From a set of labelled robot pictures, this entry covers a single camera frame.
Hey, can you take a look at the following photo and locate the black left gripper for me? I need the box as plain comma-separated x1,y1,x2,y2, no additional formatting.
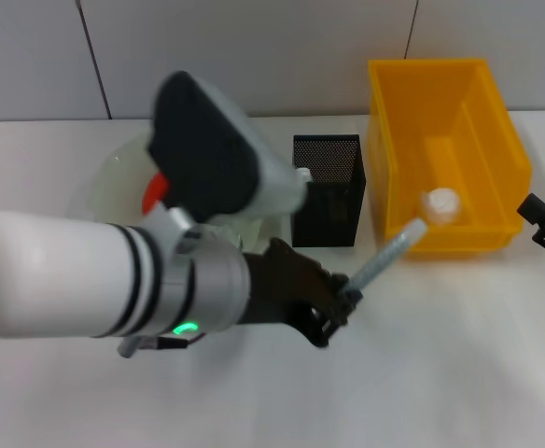
244,237,365,349

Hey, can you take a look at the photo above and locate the white paper ball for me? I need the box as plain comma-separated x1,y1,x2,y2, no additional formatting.
419,187,463,226

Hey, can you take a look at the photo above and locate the grey glitter marker pen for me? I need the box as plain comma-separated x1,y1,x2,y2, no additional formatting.
342,218,428,296

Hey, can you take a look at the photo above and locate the clear glass bowl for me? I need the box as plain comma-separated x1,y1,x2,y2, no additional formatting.
88,133,286,253

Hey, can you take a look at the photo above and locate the left gripper cable with plug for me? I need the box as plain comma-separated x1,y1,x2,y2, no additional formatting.
118,331,204,359

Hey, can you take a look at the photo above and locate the yellow plastic storage bin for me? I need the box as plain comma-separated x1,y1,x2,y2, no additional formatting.
368,58,534,256

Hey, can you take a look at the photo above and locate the black mesh pen holder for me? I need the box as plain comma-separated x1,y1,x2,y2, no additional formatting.
292,133,368,248

